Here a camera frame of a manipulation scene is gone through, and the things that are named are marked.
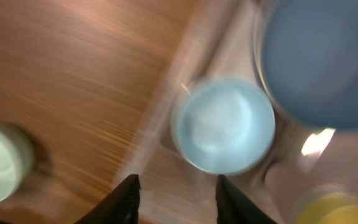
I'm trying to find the mint green plastic cup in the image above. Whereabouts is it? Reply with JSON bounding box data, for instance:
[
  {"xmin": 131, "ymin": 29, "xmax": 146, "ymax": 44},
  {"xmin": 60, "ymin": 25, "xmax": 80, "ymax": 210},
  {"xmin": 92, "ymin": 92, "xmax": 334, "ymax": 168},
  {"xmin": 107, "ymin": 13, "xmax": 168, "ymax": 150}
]
[{"xmin": 0, "ymin": 124, "xmax": 35, "ymax": 202}]

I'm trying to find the yellow plastic cup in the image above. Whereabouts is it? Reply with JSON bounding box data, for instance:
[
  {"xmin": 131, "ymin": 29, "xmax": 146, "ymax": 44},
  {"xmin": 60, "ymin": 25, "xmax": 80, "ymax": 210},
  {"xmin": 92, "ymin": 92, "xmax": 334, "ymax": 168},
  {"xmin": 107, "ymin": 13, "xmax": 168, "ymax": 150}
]
[{"xmin": 291, "ymin": 192, "xmax": 358, "ymax": 224}]

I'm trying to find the light blue plastic cup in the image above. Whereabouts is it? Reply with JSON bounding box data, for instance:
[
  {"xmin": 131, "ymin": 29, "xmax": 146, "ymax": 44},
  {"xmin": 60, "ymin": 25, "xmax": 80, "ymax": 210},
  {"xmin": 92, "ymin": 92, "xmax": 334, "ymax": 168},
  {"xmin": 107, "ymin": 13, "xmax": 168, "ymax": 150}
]
[{"xmin": 170, "ymin": 77, "xmax": 275, "ymax": 175}]

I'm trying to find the pink plastic cup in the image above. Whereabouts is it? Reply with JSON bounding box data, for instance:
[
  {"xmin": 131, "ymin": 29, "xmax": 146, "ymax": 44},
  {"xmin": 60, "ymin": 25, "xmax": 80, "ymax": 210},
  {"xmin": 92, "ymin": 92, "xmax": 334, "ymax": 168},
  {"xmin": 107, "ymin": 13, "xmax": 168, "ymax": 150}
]
[{"xmin": 264, "ymin": 162, "xmax": 308, "ymax": 220}]

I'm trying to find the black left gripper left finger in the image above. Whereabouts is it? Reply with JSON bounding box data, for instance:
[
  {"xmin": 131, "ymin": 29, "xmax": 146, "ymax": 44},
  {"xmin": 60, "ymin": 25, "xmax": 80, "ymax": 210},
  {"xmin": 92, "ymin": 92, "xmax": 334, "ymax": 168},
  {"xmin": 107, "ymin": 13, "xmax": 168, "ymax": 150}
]
[{"xmin": 75, "ymin": 174, "xmax": 141, "ymax": 224}]

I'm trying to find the blue bowl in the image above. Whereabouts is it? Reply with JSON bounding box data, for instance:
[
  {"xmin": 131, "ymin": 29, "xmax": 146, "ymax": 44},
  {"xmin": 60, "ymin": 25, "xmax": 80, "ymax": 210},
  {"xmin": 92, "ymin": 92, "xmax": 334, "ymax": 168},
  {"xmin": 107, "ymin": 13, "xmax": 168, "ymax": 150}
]
[{"xmin": 254, "ymin": 0, "xmax": 358, "ymax": 130}]

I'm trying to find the clear plastic storage bin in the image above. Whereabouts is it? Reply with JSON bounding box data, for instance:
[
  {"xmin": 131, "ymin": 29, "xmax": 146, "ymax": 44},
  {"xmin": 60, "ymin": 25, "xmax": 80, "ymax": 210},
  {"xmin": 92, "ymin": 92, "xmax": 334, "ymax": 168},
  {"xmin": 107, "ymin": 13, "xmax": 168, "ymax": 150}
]
[{"xmin": 121, "ymin": 0, "xmax": 358, "ymax": 223}]

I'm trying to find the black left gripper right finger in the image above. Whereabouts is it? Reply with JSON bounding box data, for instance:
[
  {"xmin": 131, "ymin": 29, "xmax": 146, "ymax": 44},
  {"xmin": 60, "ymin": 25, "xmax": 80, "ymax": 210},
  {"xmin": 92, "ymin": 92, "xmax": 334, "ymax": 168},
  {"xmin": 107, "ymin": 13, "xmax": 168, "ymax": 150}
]
[{"xmin": 216, "ymin": 175, "xmax": 276, "ymax": 224}]

